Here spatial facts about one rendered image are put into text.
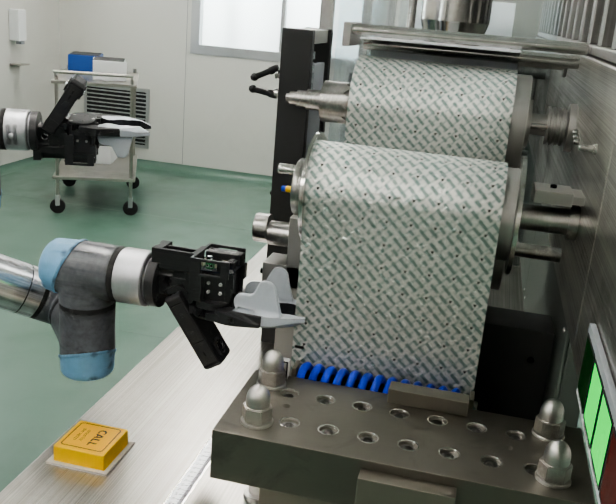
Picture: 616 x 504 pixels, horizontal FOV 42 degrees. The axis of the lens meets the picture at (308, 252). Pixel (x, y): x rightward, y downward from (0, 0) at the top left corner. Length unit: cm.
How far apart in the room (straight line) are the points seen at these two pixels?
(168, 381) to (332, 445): 46
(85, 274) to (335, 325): 33
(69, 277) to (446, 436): 52
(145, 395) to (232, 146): 577
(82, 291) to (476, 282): 51
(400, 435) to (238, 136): 608
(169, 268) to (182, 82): 601
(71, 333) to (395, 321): 43
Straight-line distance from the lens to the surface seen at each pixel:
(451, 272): 97
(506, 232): 96
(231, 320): 100
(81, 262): 108
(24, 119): 153
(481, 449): 91
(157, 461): 108
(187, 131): 705
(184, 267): 103
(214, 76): 691
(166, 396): 123
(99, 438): 108
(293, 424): 91
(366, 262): 98
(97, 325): 111
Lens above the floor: 147
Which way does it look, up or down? 17 degrees down
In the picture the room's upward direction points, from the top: 5 degrees clockwise
